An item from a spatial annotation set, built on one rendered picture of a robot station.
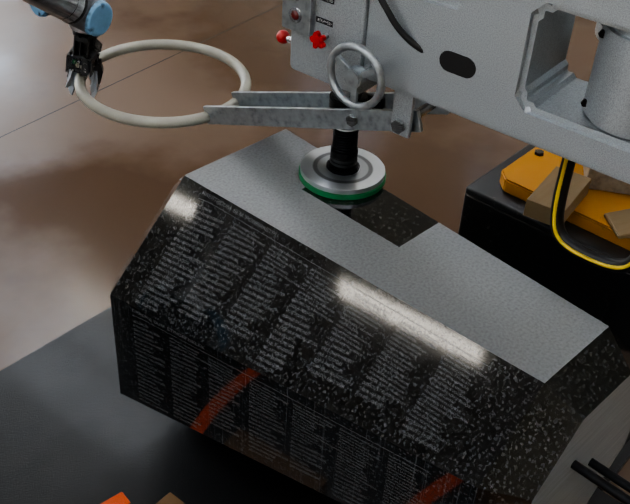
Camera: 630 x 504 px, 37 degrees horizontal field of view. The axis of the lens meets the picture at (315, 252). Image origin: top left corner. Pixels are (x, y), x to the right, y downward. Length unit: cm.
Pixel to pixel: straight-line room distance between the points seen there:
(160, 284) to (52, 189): 167
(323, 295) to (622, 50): 81
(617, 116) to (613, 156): 8
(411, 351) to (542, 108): 56
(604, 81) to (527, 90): 16
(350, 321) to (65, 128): 252
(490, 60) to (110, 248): 202
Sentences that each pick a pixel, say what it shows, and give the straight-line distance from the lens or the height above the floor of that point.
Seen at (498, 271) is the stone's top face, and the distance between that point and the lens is 212.
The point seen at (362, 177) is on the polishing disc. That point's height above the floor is 89.
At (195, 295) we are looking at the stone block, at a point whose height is 69.
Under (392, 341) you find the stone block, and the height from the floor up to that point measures 80.
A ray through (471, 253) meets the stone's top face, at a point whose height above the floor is 86.
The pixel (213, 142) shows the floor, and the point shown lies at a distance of 416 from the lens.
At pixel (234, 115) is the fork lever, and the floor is 94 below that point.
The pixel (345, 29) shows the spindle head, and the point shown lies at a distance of 205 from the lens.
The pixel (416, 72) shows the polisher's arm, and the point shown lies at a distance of 199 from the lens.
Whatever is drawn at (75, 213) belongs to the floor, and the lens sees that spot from 375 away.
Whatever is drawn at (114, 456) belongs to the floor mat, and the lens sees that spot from 280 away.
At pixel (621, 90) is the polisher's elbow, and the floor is 138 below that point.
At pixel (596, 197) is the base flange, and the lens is 260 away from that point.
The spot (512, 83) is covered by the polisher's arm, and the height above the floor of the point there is 132.
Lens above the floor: 214
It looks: 37 degrees down
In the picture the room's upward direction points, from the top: 4 degrees clockwise
